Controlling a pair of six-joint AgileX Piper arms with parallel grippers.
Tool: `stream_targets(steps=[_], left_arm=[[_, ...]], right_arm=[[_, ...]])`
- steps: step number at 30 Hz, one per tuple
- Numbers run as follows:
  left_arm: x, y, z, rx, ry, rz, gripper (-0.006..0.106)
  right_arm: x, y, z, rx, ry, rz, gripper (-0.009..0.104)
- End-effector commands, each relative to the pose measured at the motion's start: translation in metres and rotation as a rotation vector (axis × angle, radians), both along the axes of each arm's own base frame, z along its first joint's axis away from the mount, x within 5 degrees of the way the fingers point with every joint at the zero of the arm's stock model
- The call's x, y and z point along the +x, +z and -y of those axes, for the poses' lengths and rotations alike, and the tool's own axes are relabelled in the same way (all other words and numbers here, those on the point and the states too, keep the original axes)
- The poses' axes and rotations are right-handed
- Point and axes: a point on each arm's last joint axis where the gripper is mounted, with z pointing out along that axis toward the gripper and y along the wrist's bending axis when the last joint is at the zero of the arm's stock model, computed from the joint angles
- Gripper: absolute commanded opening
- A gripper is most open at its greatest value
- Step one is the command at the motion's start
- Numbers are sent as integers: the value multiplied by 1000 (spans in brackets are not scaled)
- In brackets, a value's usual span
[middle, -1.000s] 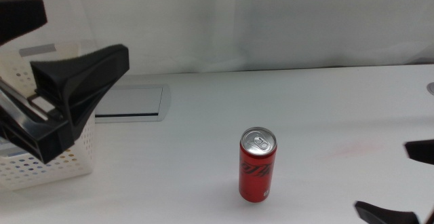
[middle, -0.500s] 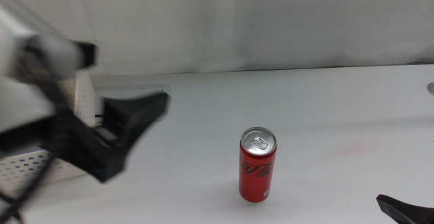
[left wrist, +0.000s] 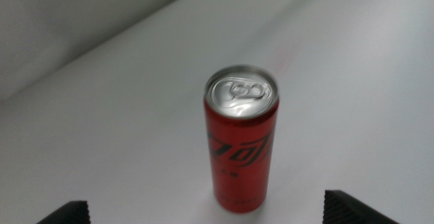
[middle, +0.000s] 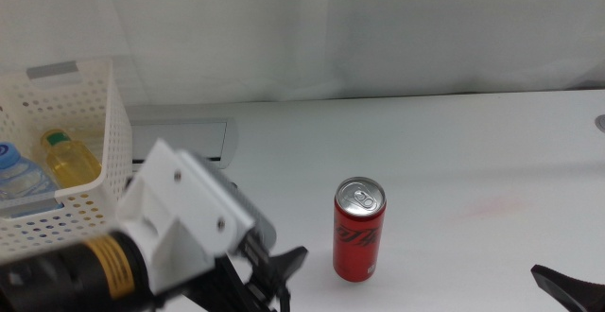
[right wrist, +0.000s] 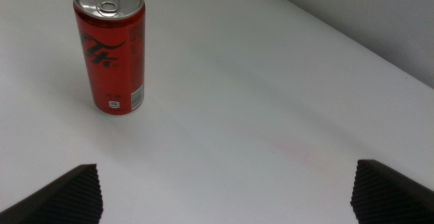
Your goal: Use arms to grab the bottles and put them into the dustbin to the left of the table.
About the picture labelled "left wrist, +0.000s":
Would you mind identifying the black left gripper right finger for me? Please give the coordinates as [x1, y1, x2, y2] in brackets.
[321, 189, 401, 224]

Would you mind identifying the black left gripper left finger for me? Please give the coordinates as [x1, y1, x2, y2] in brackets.
[36, 200, 92, 224]

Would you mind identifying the red soda can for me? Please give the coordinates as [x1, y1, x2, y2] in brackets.
[203, 64, 280, 214]

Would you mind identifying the white backdrop curtain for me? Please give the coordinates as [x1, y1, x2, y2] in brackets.
[0, 0, 211, 102]

